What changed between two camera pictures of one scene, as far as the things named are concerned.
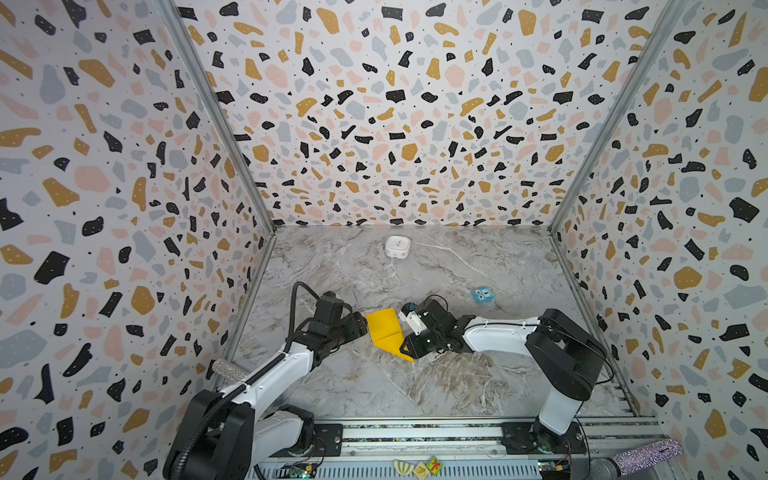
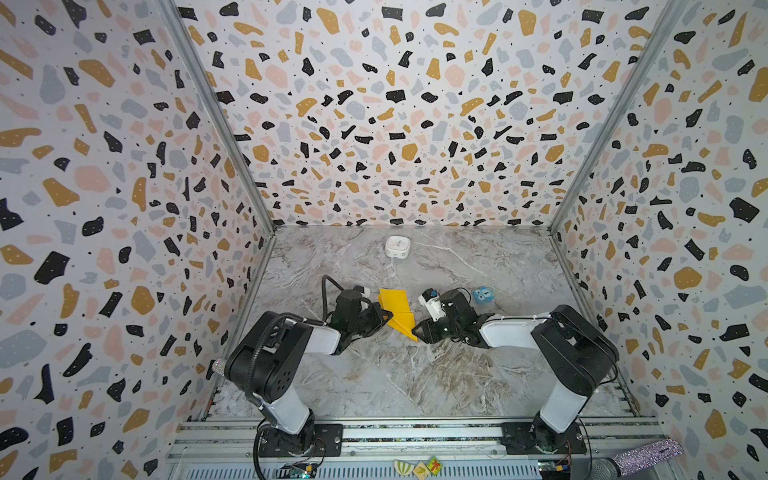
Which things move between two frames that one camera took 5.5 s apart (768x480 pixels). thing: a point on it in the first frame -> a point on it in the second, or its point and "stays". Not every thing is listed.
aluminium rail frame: (455, 452) stays
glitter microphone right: (617, 466) stays
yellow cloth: (386, 332) -> (397, 304)
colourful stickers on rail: (422, 470) stays
